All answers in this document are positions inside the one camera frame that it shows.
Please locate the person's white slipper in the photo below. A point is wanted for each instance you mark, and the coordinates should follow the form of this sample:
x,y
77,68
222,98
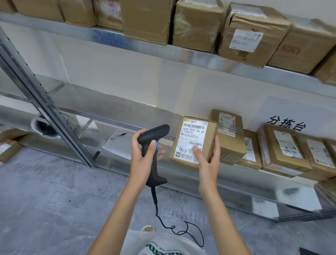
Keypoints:
x,y
147,228

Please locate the person's left thumb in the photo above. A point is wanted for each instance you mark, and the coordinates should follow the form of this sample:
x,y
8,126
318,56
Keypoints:
x,y
150,148

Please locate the person's right forearm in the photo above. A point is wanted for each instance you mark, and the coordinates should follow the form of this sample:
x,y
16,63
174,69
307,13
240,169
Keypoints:
x,y
223,226

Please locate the row of cardboard boxes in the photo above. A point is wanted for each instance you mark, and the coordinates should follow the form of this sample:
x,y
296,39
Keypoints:
x,y
252,39

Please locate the brown cardboard box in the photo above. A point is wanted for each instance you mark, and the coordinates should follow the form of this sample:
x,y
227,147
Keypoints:
x,y
13,134
9,151

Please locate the white paper sign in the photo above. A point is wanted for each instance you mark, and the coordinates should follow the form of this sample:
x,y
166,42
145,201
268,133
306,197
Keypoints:
x,y
262,113

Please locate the beige plastic basket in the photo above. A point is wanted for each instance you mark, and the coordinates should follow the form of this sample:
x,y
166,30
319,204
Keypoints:
x,y
326,191

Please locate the black flat object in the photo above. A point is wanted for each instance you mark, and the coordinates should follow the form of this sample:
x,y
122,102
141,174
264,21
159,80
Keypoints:
x,y
311,251

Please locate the person's left hand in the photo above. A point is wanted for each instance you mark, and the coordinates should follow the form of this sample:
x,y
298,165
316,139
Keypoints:
x,y
137,163

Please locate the white paper sheet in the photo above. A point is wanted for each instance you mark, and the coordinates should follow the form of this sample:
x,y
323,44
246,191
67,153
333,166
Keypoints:
x,y
118,147

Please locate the person's right thumb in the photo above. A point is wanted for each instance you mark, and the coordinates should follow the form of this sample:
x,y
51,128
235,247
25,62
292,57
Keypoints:
x,y
200,155

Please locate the taped cardboard box white label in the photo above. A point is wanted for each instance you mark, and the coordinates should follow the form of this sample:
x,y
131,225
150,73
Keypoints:
x,y
278,155

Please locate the small handwritten label cardboard box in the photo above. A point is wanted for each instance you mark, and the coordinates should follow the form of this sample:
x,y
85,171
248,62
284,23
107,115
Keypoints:
x,y
193,134

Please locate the person's right hand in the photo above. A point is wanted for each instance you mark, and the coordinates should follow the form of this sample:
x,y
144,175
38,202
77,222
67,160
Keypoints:
x,y
208,176

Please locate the person's white printed shirt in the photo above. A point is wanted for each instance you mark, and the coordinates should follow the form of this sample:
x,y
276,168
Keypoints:
x,y
168,244

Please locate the cardboard box with striped label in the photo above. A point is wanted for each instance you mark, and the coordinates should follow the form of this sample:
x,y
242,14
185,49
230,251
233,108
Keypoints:
x,y
231,136

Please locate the person's left forearm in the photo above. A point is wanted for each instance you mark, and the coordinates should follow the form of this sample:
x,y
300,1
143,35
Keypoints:
x,y
118,218

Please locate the flat cardboard box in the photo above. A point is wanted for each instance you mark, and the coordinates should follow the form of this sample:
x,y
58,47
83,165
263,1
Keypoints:
x,y
252,157

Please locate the black pen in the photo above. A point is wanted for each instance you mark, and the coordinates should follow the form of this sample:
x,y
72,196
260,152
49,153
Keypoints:
x,y
122,134

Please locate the round white black fixture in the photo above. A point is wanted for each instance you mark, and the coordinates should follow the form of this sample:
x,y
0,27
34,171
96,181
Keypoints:
x,y
44,128

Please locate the metal shelf rack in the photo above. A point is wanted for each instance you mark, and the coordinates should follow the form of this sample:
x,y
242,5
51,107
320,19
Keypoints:
x,y
42,92

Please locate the black barcode scanner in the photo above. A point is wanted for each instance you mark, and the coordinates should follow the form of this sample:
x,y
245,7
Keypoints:
x,y
154,131

